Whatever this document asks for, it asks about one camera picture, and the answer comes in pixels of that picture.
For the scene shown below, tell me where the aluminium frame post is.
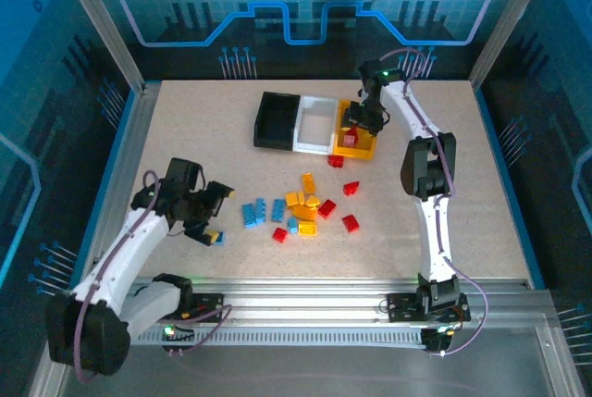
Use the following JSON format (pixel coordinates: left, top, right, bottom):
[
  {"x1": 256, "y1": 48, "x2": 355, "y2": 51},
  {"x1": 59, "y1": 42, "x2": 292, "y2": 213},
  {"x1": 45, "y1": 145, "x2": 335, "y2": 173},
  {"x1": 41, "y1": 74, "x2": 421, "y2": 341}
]
[
  {"x1": 470, "y1": 0, "x2": 559, "y2": 88},
  {"x1": 51, "y1": 0, "x2": 145, "y2": 93}
]

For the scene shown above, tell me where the black left mount plate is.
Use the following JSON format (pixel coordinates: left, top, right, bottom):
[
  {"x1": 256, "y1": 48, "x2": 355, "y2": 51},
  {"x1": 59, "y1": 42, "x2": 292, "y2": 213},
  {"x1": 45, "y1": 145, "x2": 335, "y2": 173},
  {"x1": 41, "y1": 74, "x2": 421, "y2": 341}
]
[{"x1": 183, "y1": 292, "x2": 226, "y2": 324}]

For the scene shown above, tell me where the white plastic bin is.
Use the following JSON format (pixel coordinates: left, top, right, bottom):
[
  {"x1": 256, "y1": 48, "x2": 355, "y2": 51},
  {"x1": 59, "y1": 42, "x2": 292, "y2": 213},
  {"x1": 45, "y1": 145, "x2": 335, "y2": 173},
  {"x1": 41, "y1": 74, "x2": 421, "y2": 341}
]
[{"x1": 291, "y1": 95, "x2": 342, "y2": 156}]

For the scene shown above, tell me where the black mount plate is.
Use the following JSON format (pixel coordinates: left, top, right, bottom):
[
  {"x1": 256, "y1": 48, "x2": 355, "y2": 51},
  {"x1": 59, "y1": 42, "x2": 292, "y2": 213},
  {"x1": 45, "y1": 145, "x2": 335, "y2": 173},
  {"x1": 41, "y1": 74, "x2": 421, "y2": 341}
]
[
  {"x1": 387, "y1": 292, "x2": 472, "y2": 323},
  {"x1": 183, "y1": 292, "x2": 226, "y2": 324}
]

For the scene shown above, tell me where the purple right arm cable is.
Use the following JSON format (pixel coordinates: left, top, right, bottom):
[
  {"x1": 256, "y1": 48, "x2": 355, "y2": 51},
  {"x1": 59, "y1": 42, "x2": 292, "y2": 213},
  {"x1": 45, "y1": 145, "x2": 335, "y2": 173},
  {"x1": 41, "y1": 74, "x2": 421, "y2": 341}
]
[{"x1": 381, "y1": 47, "x2": 490, "y2": 357}]

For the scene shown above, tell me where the aluminium side rail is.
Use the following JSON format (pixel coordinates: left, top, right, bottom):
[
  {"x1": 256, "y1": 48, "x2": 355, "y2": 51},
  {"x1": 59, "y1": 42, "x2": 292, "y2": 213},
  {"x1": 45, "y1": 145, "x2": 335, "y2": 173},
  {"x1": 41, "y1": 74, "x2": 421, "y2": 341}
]
[{"x1": 90, "y1": 81, "x2": 161, "y2": 278}]

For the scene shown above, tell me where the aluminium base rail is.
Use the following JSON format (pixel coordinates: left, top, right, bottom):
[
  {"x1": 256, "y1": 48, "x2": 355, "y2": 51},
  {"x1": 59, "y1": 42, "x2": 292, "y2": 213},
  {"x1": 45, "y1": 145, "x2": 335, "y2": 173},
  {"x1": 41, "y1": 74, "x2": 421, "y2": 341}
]
[{"x1": 131, "y1": 276, "x2": 551, "y2": 324}]

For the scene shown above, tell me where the black plastic bin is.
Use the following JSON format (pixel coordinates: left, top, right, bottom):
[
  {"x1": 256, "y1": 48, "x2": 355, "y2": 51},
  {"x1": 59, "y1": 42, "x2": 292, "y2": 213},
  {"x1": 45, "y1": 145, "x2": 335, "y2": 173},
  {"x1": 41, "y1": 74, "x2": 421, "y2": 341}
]
[{"x1": 253, "y1": 91, "x2": 302, "y2": 152}]

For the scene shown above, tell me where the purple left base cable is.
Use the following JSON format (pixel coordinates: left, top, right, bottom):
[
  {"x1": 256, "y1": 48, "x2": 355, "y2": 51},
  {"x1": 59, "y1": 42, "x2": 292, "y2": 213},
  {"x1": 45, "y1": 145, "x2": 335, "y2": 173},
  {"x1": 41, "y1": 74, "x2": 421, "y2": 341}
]
[{"x1": 156, "y1": 304, "x2": 233, "y2": 356}]

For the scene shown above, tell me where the slotted grey cable duct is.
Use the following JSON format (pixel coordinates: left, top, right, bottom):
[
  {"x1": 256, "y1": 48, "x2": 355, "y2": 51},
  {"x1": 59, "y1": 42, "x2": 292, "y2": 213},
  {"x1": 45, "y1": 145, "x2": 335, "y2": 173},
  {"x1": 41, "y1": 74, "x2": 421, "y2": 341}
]
[{"x1": 133, "y1": 326, "x2": 429, "y2": 348}]

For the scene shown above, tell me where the yellow plastic bin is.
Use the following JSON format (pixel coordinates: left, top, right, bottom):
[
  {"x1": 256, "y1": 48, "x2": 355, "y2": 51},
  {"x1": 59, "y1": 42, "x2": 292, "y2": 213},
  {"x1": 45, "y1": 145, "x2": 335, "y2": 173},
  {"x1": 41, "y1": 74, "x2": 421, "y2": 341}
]
[{"x1": 331, "y1": 98, "x2": 378, "y2": 162}]

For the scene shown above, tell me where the black right mount plate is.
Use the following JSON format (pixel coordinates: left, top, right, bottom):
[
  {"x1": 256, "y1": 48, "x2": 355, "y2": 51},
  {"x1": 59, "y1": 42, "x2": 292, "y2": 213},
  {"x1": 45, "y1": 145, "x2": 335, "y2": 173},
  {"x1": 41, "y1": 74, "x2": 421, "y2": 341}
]
[{"x1": 387, "y1": 292, "x2": 472, "y2": 323}]

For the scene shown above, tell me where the grey metal front panel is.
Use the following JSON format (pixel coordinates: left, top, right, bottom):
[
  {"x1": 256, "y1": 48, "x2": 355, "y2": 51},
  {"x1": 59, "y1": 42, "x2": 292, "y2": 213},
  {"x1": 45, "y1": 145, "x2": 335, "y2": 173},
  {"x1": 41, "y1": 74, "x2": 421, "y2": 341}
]
[{"x1": 27, "y1": 322, "x2": 586, "y2": 397}]

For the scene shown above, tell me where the black base controller box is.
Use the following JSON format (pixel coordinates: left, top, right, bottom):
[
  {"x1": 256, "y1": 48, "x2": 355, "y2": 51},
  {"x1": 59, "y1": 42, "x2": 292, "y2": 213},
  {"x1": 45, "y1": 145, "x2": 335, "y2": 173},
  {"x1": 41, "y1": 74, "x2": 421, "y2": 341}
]
[
  {"x1": 161, "y1": 322, "x2": 196, "y2": 354},
  {"x1": 423, "y1": 326, "x2": 457, "y2": 356}
]

